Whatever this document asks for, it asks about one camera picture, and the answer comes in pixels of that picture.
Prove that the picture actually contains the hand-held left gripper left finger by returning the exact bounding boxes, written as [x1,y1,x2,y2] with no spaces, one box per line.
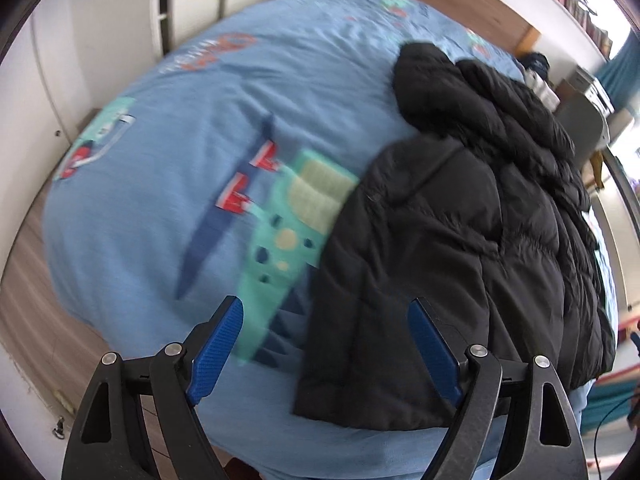
[61,296,246,480]

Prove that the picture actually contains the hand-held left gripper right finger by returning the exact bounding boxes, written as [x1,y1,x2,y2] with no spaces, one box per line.
[407,297,590,480]

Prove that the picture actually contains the black puffer coat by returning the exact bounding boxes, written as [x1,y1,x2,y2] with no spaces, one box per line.
[292,42,617,432]

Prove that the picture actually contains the blue printed duvet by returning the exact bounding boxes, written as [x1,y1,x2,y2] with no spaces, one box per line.
[42,0,621,480]

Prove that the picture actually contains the grey chair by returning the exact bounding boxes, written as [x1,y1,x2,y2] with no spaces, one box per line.
[552,95,608,171]

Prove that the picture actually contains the beige cloth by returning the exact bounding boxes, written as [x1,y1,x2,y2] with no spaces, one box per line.
[525,70,561,111]

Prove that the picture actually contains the black backpack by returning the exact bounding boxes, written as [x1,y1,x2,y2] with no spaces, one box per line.
[522,52,551,81]

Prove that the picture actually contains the white printer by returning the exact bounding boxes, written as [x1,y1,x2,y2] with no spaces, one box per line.
[557,66,616,113]

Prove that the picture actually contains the teal curtain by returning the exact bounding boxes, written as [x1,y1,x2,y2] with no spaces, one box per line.
[597,42,638,106]

